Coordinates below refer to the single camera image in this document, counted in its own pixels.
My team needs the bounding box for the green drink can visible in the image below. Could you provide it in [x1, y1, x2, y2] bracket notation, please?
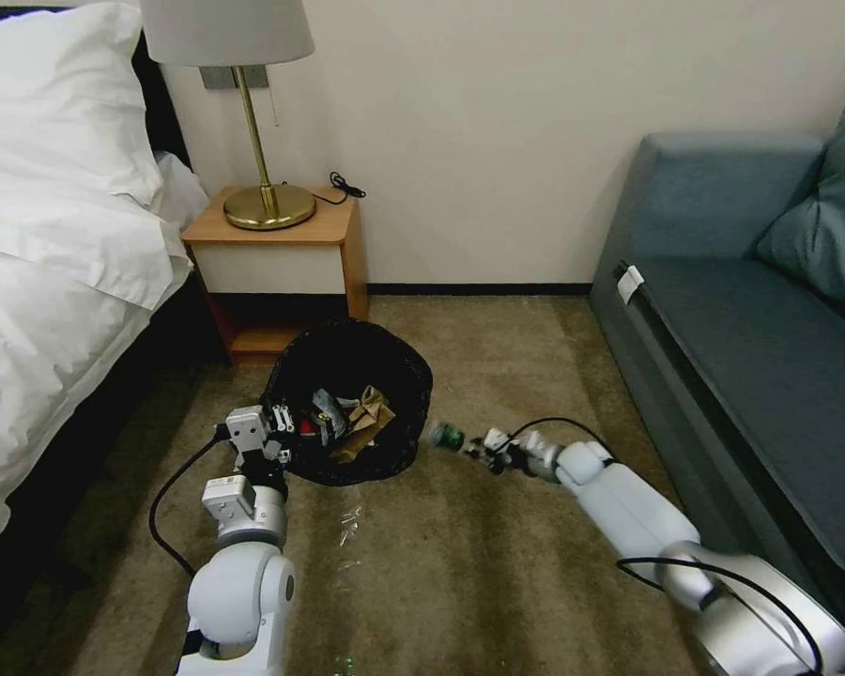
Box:
[427, 420, 468, 453]

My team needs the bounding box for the black mesh trash bin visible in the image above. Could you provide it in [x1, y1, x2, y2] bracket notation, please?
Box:
[263, 317, 437, 488]

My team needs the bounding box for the grey crumpled wrapper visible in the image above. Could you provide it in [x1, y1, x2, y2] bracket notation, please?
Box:
[308, 388, 347, 449]

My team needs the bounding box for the crumpled brown paper bag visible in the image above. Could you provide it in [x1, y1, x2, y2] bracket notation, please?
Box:
[328, 384, 397, 466]

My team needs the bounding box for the clear plastic wrapper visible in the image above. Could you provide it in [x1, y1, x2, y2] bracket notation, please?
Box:
[334, 503, 364, 549]

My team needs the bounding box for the wooden nightstand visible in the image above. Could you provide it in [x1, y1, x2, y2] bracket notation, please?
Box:
[181, 184, 370, 366]

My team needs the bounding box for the black baseboard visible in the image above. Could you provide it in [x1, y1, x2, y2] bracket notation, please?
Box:
[365, 281, 595, 297]

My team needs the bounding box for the brass lamp stand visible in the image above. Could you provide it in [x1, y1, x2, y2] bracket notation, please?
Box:
[222, 66, 318, 232]

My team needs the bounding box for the white sofa tag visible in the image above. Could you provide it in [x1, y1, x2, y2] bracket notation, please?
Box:
[618, 261, 645, 305]

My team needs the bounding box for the blue-grey sofa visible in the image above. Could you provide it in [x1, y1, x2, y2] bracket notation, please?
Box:
[588, 131, 845, 638]

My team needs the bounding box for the white duvet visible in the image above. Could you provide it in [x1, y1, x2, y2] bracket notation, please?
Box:
[0, 150, 212, 549]

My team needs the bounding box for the white pillow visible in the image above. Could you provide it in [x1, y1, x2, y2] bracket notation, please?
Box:
[0, 0, 166, 209]

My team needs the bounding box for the white lamp shade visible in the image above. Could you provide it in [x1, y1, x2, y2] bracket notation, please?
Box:
[140, 0, 316, 69]

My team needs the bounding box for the blue-grey sofa cushion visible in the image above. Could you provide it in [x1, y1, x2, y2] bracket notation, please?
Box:
[753, 94, 845, 318]

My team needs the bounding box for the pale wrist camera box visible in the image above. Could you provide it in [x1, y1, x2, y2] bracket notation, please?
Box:
[223, 406, 271, 453]

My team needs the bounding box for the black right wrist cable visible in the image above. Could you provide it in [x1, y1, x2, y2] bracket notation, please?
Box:
[505, 416, 617, 469]

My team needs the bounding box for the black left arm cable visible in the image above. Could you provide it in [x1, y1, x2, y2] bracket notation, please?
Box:
[147, 426, 234, 576]

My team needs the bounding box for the black lamp cord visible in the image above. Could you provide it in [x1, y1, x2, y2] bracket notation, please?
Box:
[309, 170, 367, 208]

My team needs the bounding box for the black right elbow cable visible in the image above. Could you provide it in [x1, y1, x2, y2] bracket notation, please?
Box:
[615, 554, 828, 674]

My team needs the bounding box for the black bed frame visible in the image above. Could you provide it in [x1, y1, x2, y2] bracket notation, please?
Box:
[0, 27, 235, 597]

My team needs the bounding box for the grey wall socket plate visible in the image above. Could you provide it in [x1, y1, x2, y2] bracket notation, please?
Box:
[199, 64, 269, 91]

